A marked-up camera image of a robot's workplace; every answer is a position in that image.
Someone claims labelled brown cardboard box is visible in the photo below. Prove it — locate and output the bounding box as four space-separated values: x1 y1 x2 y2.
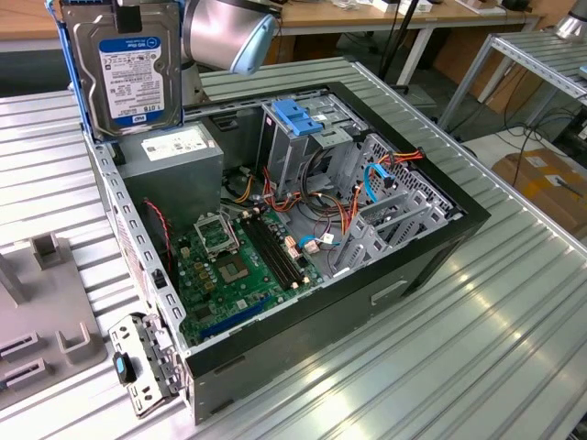
491 147 587 236

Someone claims hinged metal card retainer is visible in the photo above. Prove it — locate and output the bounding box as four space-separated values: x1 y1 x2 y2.
108 311 192 419

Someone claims grey parts rack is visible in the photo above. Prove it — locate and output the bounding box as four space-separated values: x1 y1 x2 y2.
0 231 109 407

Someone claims hard disk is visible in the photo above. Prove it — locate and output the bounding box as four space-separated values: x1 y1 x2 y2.
44 0 186 142

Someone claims red orange disk power wire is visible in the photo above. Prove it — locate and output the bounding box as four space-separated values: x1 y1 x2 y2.
384 146 427 167

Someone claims yellow black wire bundle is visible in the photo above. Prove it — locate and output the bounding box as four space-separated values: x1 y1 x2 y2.
221 165 258 205

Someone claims metal socket cover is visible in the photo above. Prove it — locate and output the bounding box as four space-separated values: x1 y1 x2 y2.
193 213 239 262

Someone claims metal wire locking lever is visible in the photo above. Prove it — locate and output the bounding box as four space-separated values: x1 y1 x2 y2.
221 208 243 254

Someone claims blue plastic drive latch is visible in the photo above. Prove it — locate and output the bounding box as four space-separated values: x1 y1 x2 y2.
271 99 325 138

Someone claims grey metal disk bay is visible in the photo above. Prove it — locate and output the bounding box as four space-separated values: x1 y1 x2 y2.
327 132 465 281

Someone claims black PC case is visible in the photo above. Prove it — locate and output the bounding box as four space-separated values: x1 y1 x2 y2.
82 81 492 425

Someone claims CPU socket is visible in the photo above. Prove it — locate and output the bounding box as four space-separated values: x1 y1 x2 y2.
217 256 251 285

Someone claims red orange wire bundle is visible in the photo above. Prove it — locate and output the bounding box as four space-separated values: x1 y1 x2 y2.
260 164 366 239

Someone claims grey metal drive cage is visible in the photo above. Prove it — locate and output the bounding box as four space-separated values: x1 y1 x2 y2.
255 101 368 201

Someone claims black latch with blue stripe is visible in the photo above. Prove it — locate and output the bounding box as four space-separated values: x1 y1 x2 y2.
113 351 138 385

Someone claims short blue data wire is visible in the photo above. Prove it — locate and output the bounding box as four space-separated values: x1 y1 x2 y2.
295 232 343 251

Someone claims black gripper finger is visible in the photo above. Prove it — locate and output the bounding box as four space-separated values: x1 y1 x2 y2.
116 6 141 33

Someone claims plain brown cardboard box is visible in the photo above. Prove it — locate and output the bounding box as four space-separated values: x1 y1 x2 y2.
433 27 545 116

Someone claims metal slat side table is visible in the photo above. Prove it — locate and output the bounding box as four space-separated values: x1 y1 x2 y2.
437 30 587 134

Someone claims blue expansion slot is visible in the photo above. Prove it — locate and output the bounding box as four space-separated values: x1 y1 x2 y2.
200 295 272 341

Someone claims grey power supply unit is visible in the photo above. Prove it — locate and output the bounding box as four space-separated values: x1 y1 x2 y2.
109 121 226 239

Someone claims long blue data wire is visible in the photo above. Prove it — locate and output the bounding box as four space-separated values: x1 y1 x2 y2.
361 160 398 206

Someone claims green motherboard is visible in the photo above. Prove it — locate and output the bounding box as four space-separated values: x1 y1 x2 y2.
176 208 322 347

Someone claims black RAM slot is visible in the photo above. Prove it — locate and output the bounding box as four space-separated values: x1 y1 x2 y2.
258 213 309 281
252 214 305 283
241 218 297 290
247 216 302 287

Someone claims wooden desk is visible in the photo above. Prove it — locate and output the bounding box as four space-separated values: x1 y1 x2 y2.
0 0 545 88

